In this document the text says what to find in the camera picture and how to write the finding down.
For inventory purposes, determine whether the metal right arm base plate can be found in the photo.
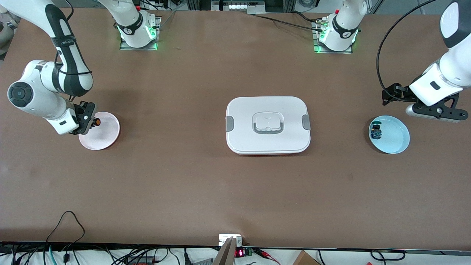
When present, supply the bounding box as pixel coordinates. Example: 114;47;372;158
120;16;162;51

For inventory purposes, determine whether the black power cable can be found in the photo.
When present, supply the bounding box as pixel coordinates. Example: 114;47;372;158
254;13;324;32

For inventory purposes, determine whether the red wire pair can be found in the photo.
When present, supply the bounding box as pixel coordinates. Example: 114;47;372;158
256;249;281;265

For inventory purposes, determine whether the aluminium camera post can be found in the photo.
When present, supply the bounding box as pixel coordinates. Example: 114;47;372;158
213;237;237;265

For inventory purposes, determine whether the black left camera mount bracket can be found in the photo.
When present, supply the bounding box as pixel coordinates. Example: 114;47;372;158
412;93;469;123

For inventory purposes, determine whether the pink round plate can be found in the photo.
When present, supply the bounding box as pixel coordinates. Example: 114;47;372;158
78;112;120;151

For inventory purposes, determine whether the long black looped cable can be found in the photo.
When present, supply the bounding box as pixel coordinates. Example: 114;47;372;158
46;211;86;254

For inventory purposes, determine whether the brown cardboard box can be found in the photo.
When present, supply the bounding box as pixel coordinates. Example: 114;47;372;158
293;250;321;265

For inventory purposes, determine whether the thin black cable loop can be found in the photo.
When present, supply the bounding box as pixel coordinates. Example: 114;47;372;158
370;250;406;261

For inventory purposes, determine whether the white device on aluminium frame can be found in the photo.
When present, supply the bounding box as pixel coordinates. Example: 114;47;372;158
210;0;266;14

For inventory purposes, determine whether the light blue round plate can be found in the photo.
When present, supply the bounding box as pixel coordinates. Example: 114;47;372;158
369;115;410;154

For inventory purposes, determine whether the white metal bracket block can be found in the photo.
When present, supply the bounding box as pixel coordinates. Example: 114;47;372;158
219;234;242;246

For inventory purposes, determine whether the white lidded lunch box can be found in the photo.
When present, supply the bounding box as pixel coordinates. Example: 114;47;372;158
226;96;311;156

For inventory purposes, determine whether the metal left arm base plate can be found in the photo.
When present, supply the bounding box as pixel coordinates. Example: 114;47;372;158
313;20;353;54

